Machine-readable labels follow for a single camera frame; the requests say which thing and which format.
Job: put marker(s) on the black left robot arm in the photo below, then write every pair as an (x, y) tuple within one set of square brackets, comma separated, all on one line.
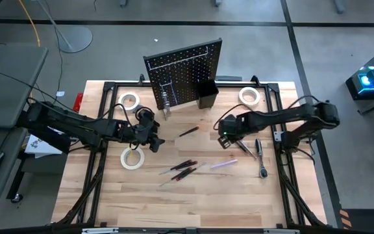
[(83, 125)]

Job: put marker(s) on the black peg board bin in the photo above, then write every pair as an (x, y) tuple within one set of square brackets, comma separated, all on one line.
[(206, 97)]

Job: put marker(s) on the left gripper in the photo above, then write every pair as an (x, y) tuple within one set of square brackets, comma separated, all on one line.
[(138, 134)]

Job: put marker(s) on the silver bracket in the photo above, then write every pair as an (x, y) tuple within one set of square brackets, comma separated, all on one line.
[(99, 231), (281, 231)]

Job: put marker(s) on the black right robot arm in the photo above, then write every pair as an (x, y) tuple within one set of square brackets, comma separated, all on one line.
[(281, 113)]

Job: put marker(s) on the silver double prong peg hook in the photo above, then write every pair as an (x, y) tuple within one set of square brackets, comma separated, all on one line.
[(166, 84)]

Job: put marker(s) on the round grey stand base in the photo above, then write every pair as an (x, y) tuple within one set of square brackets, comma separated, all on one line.
[(76, 39)]

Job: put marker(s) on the grey desk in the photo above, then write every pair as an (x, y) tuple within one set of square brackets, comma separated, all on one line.
[(5, 91)]

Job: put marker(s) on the white paper sheet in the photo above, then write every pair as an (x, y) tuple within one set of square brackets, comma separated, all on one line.
[(39, 146)]

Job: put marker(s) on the orange red block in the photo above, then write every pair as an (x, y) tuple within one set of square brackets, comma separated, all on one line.
[(77, 103)]

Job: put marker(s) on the thin stand pole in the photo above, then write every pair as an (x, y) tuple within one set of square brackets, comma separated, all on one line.
[(55, 24)]

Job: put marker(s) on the black desk leg with caster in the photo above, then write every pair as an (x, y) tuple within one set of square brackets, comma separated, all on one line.
[(17, 197)]

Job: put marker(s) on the lilac pen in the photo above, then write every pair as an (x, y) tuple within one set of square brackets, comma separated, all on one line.
[(224, 164)]

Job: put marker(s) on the slim silver tool bar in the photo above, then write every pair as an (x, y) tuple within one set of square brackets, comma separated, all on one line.
[(251, 152)]

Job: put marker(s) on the black diagonal beam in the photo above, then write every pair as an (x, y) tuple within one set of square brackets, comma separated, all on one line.
[(54, 141)]

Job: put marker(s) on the black perforated peg board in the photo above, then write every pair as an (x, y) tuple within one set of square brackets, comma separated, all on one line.
[(180, 78)]

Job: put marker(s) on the white masking tape roll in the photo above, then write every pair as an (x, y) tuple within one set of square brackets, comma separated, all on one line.
[(120, 101), (122, 161), (241, 96)]

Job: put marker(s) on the black metal table frame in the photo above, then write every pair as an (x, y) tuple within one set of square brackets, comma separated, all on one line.
[(128, 84)]

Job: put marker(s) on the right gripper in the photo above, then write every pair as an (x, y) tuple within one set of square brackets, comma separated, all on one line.
[(229, 125)]

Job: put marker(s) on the small white tag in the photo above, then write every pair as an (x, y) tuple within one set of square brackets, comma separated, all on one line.
[(60, 94)]

